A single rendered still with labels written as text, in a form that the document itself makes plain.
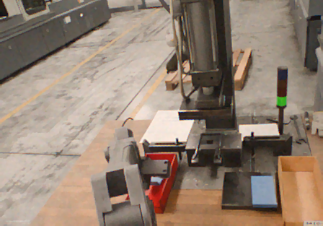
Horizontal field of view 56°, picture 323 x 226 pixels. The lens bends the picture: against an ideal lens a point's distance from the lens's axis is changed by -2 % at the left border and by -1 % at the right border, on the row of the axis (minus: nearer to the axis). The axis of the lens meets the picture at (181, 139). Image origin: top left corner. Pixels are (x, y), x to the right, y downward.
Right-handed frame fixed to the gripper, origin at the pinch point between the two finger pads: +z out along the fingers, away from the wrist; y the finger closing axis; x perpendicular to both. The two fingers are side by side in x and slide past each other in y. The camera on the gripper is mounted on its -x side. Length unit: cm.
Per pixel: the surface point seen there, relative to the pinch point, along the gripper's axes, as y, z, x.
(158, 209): -8.7, 0.0, -5.0
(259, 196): -3.3, 2.9, -36.1
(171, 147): 17.3, 9.5, -4.1
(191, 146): 16.2, 6.9, -12.5
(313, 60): 236, 223, -112
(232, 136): 21.9, 10.1, -27.2
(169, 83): 210, 217, 70
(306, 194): -1, 6, -51
